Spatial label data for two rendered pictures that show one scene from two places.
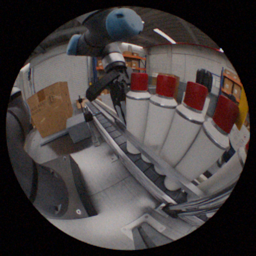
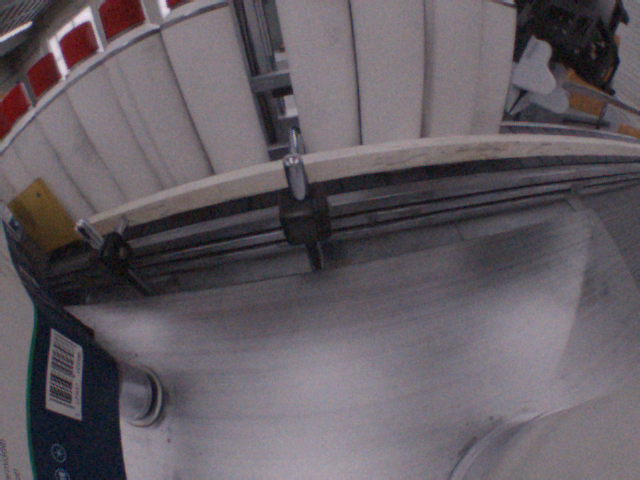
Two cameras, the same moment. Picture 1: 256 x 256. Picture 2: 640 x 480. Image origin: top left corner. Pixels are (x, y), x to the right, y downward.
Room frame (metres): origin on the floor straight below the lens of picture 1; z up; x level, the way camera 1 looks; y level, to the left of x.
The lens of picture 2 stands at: (0.15, -0.30, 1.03)
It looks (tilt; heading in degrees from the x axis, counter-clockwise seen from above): 51 degrees down; 128
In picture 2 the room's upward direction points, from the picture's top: 12 degrees counter-clockwise
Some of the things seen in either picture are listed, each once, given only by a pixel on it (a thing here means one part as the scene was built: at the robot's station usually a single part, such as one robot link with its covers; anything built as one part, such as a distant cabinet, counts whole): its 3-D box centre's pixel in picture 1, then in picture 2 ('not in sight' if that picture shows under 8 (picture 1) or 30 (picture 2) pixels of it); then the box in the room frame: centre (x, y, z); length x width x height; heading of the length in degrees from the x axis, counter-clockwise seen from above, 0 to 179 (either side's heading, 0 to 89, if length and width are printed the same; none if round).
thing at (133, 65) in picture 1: (121, 73); not in sight; (4.36, 0.30, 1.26); 2.78 x 0.61 x 2.51; 123
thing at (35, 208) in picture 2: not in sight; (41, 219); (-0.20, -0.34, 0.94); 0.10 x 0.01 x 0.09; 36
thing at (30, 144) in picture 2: not in sight; (47, 164); (-0.19, -0.29, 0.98); 0.05 x 0.05 x 0.20
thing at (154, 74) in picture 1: (165, 87); not in sight; (3.73, -1.77, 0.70); 1.20 x 0.82 x 1.39; 38
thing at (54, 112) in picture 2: not in sight; (76, 142); (-0.15, -0.26, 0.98); 0.05 x 0.05 x 0.20
